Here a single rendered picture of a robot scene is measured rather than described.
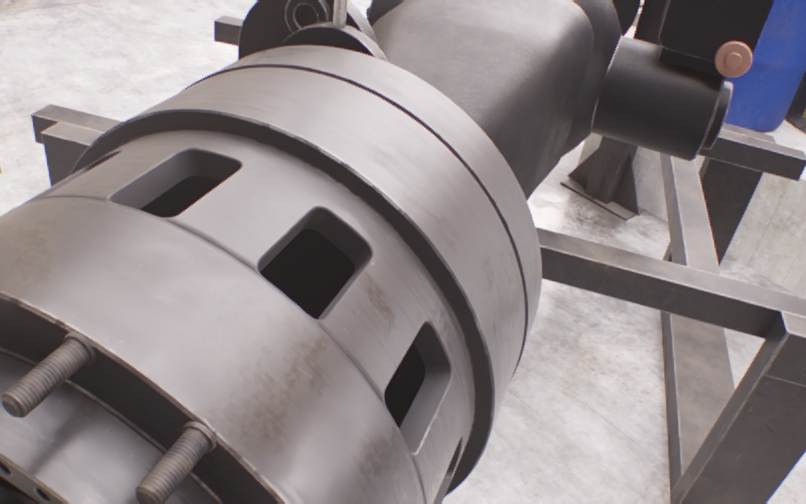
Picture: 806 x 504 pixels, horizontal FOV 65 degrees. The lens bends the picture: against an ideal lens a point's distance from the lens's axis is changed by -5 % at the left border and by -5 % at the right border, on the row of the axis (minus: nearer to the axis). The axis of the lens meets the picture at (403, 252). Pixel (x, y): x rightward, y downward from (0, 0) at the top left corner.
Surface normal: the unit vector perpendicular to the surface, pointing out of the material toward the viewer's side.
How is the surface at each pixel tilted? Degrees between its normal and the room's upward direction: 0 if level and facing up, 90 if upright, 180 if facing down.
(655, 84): 59
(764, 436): 90
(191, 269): 13
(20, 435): 8
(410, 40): 27
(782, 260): 90
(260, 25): 90
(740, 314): 90
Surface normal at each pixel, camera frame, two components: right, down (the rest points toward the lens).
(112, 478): 0.52, -0.59
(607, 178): -0.73, 0.31
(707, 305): -0.27, 0.52
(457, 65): -0.05, -0.49
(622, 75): -0.24, 0.00
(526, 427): 0.13, -0.81
